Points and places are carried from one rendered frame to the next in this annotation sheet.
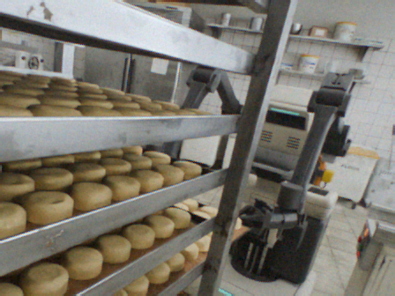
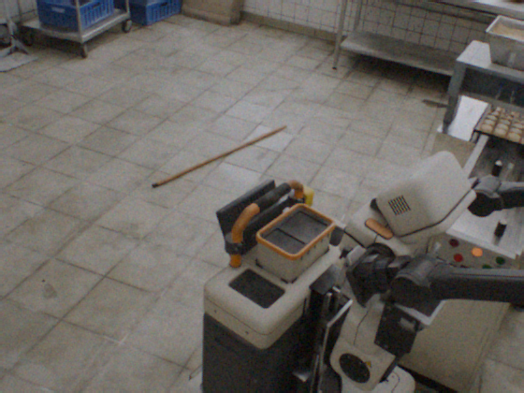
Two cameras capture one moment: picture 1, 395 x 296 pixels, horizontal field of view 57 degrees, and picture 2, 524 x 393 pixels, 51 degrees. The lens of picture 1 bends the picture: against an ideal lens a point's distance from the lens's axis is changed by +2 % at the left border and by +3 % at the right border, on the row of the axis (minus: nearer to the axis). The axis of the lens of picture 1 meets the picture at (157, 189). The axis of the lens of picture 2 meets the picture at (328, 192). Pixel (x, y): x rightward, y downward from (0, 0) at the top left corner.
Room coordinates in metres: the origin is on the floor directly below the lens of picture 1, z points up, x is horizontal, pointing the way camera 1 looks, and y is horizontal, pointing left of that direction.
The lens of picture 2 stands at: (1.96, 0.57, 1.95)
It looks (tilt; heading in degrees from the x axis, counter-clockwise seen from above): 34 degrees down; 267
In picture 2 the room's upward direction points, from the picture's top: 9 degrees clockwise
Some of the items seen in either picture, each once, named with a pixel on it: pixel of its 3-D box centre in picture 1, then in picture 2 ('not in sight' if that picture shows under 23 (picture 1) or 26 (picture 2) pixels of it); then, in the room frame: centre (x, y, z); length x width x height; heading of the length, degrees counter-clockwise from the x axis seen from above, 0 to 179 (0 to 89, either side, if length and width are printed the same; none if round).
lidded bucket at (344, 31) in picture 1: (344, 33); not in sight; (5.11, -1.96, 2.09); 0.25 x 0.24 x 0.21; 164
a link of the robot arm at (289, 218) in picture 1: (283, 216); not in sight; (0.94, -0.36, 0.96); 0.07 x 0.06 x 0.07; 119
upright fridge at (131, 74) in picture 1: (138, 84); not in sight; (5.46, 0.57, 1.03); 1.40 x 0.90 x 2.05; 74
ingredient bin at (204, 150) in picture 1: (202, 141); not in sight; (5.30, -0.53, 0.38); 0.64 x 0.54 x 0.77; 167
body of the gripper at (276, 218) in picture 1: (266, 218); not in sight; (0.91, -0.31, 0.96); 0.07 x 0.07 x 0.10; 29
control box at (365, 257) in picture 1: (367, 243); (474, 258); (1.36, -0.87, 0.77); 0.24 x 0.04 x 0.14; 157
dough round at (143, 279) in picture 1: (132, 284); not in sight; (0.49, 0.01, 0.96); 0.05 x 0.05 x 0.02
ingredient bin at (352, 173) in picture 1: (343, 173); not in sight; (4.77, -2.41, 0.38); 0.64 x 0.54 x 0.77; 162
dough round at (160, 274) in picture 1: (154, 270); not in sight; (0.54, -0.02, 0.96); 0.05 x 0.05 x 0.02
